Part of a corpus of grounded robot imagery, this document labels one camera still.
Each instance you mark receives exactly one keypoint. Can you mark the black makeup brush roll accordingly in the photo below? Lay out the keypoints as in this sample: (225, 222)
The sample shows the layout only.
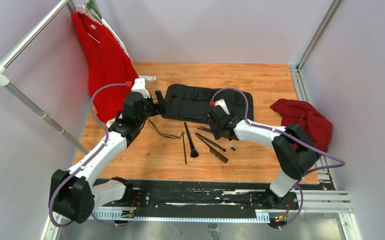
(191, 103)

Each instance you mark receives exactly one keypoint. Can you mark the thin black liner brush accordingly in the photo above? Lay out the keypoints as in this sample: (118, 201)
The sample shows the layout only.
(184, 148)

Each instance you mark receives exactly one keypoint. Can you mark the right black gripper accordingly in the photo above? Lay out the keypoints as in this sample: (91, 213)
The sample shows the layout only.
(215, 130)

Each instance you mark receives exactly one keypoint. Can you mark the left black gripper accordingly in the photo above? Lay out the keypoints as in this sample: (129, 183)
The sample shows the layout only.
(159, 108)

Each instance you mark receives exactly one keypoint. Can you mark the black comb brush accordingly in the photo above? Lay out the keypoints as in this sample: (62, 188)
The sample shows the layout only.
(212, 150)

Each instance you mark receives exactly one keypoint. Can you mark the red hanging shirt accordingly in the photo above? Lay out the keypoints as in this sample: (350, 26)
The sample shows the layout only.
(107, 64)

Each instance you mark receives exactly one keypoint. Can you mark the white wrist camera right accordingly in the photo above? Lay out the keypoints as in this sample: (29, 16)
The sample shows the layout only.
(222, 104)

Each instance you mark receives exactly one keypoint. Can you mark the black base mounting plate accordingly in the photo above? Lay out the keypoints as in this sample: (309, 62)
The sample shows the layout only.
(203, 200)

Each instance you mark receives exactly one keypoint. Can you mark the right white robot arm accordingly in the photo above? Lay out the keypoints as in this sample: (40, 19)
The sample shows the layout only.
(294, 150)

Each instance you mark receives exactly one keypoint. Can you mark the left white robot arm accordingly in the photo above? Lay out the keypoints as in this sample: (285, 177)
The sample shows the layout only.
(73, 192)

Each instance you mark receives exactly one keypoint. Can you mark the black angled brush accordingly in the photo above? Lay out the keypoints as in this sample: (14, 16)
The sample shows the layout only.
(210, 141)

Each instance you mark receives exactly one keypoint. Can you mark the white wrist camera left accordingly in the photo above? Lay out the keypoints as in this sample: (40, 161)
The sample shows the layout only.
(140, 86)

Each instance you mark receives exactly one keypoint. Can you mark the metal clothes rack pole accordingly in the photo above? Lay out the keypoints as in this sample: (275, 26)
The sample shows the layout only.
(51, 71)

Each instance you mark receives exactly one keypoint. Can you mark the aluminium frame post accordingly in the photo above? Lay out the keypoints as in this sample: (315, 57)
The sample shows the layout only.
(322, 27)

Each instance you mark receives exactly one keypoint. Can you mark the green white hangers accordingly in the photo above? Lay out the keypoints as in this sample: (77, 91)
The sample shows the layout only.
(89, 9)

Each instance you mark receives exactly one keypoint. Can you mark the dark red crumpled cloth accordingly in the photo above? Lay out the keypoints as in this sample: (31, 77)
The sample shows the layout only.
(316, 126)

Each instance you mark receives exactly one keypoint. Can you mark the pink handled makeup brush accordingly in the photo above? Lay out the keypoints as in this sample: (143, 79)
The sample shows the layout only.
(229, 144)

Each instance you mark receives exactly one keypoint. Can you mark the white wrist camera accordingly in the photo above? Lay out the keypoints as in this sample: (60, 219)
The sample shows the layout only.
(140, 86)
(222, 104)

